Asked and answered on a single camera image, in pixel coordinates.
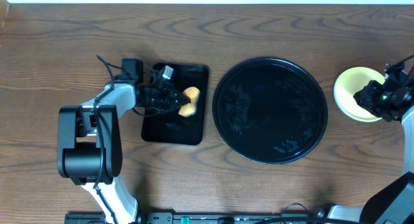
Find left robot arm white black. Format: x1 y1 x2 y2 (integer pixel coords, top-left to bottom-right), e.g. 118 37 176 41
57 82 200 223

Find orange yellow sponge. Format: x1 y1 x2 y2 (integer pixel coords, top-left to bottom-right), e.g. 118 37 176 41
179 87 201 117

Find yellow plate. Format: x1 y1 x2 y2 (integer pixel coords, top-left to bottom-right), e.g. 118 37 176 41
334 67 385 122

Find black rectangular tray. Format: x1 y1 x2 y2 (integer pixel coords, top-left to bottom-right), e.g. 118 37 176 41
141 63 209 145

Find black round tray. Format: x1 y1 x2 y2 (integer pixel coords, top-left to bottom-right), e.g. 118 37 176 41
212 57 328 164

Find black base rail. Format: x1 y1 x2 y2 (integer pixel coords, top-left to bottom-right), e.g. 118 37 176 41
64 205 315 224

